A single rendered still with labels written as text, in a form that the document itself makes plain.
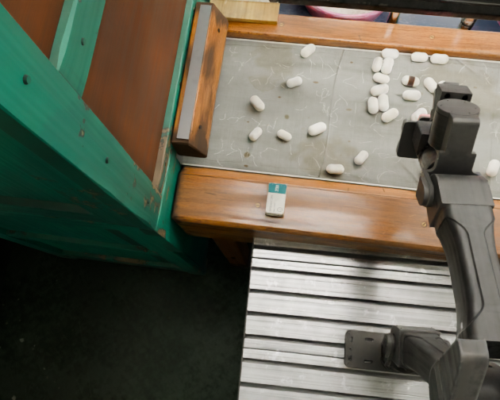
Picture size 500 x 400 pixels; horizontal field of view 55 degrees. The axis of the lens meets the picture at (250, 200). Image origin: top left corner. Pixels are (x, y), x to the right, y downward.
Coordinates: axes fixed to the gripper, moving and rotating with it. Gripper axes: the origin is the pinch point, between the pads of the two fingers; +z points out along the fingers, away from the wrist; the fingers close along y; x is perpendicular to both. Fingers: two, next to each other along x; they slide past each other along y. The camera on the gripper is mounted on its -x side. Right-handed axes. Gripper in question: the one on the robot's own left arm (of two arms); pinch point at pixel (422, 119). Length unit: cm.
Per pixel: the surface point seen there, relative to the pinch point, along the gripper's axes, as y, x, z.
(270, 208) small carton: 25.5, 16.7, -9.1
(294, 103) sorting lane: 23.3, 4.4, 12.0
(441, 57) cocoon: -5.9, -5.3, 20.1
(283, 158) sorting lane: 24.1, 12.4, 2.8
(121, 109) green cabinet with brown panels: 46, -8, -25
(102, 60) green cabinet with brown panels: 46, -16, -29
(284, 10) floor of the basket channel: 28.1, -8.3, 36.5
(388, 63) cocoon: 4.8, -3.7, 18.0
